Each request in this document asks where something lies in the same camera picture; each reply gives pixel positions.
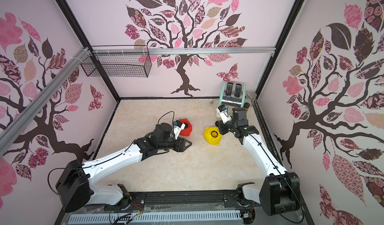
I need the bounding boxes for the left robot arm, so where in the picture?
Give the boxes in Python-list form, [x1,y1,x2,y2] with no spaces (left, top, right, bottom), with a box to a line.
[56,137,192,213]

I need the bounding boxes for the red piggy bank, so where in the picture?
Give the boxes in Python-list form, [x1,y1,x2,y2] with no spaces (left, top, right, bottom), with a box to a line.
[180,119,193,137]

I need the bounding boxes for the glass jar behind toaster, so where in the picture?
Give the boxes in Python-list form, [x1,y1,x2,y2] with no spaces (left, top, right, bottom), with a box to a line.
[244,91,257,112]

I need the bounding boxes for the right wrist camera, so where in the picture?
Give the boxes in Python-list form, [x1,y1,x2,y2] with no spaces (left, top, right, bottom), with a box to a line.
[217,104,232,124]

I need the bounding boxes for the black wire basket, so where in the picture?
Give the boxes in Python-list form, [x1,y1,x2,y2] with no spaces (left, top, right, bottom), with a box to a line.
[81,45,152,78]

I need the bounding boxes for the back aluminium rail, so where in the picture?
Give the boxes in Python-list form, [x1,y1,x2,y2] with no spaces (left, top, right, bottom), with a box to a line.
[92,47,276,55]

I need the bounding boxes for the white slotted cable duct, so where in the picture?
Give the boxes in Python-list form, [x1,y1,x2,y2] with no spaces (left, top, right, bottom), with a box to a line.
[67,210,243,225]

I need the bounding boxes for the yellow piggy bank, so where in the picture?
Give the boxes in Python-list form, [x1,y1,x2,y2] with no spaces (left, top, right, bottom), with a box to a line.
[204,127,222,145]

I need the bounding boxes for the mint chrome toaster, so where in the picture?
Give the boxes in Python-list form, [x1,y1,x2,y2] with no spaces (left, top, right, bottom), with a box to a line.
[218,82,246,107]

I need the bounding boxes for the aluminium rail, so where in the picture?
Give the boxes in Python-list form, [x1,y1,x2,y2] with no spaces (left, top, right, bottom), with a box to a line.
[92,47,276,55]
[1,47,90,156]

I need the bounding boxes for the black base frame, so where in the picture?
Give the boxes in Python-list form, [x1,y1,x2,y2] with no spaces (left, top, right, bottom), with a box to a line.
[55,190,314,225]

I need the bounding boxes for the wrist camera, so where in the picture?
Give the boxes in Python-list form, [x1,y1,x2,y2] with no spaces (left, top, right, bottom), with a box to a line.
[151,119,186,141]
[217,104,232,124]

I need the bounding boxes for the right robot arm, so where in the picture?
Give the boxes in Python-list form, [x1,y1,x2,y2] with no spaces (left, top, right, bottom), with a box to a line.
[216,105,302,216]

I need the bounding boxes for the left aluminium rail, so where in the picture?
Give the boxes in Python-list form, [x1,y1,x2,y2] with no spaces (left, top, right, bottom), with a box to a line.
[1,47,90,156]

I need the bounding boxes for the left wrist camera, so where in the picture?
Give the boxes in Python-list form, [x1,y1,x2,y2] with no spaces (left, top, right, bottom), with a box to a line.
[151,119,186,141]

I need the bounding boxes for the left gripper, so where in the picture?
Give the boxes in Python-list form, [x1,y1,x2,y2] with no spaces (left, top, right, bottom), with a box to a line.
[158,136,194,152]

